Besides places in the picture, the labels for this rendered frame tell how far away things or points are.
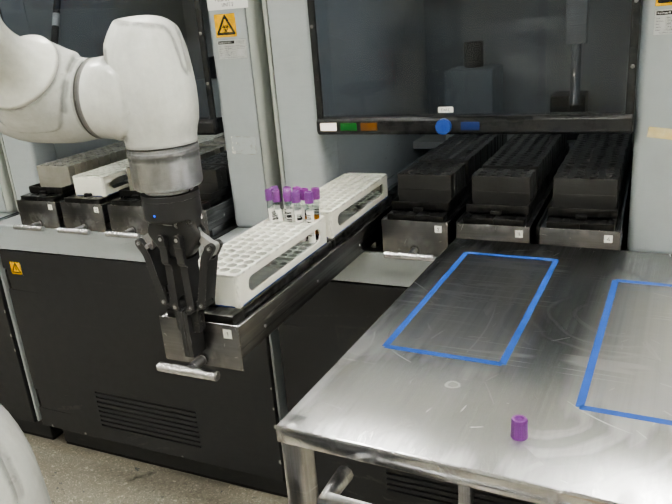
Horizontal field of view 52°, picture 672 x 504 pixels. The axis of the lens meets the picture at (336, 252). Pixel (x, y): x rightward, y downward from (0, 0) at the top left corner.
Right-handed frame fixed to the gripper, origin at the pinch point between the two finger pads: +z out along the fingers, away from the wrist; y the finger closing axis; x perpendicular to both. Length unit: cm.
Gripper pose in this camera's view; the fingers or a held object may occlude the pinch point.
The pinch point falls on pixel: (192, 330)
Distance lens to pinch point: 98.1
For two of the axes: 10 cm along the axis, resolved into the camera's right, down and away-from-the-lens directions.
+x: -4.1, 3.3, -8.5
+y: -9.1, -0.7, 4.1
